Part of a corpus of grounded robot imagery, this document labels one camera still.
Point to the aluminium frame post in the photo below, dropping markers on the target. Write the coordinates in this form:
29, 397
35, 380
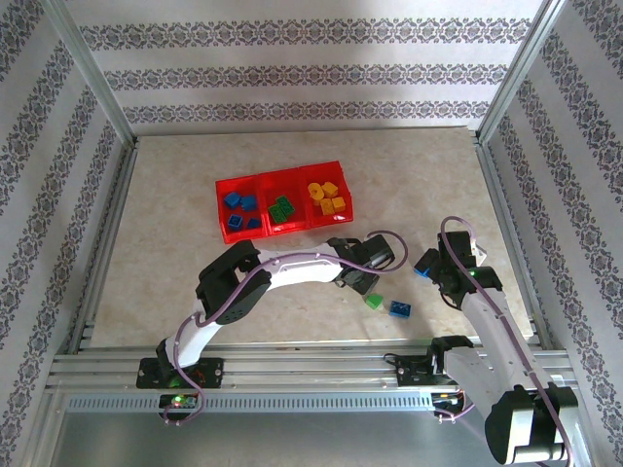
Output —
517, 73
94, 73

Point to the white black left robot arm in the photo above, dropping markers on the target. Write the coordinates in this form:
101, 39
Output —
302, 267

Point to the red plastic bin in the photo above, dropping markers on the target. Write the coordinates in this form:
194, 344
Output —
292, 226
336, 220
243, 238

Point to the right controller board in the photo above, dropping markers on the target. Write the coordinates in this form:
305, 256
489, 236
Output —
445, 398

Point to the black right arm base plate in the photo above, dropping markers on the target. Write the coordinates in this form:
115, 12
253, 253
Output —
409, 372

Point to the aluminium mounting rail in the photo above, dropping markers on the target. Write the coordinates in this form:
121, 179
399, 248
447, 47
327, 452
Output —
311, 370

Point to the aluminium side rail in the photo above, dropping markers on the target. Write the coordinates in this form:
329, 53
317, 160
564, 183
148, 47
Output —
104, 243
500, 194

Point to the controller board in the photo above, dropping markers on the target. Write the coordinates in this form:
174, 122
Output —
177, 401
445, 398

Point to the left controller board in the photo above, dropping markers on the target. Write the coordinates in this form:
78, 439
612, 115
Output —
177, 401

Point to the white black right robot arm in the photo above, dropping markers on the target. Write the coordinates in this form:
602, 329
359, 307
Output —
491, 331

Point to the grey metal sheet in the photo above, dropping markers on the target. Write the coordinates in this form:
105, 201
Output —
311, 442

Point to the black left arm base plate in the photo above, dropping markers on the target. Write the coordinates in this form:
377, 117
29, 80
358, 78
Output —
214, 372

